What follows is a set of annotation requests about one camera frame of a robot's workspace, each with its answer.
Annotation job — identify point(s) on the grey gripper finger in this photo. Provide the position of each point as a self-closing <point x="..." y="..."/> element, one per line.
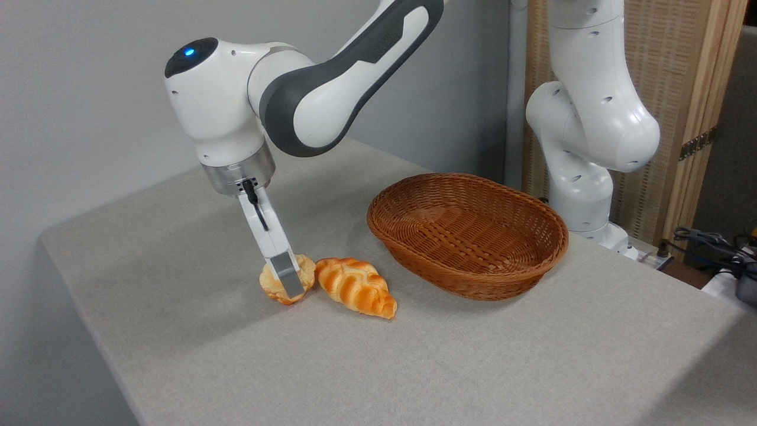
<point x="288" y="278"/>

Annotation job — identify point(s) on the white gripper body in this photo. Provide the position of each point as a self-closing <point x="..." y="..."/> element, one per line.
<point x="269" y="234"/>

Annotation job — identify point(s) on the round pale bread roll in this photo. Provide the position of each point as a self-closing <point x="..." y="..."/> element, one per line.
<point x="272" y="289"/>

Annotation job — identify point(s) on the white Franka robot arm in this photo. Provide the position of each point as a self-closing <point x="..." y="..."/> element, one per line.
<point x="219" y="112"/>

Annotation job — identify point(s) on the braided orange bread loaf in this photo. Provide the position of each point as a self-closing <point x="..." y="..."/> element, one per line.
<point x="358" y="287"/>

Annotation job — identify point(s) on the brown wicker basket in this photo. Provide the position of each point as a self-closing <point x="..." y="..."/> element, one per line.
<point x="467" y="236"/>

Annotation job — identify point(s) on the grey tablecloth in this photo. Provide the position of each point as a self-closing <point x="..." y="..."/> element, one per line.
<point x="414" y="367"/>

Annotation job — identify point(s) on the white sheet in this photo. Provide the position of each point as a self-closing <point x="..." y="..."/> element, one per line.
<point x="718" y="290"/>

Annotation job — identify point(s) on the metal screen hinge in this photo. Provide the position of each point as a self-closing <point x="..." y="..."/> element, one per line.
<point x="698" y="143"/>

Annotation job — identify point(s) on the wooden folding screen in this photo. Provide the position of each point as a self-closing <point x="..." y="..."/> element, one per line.
<point x="674" y="59"/>

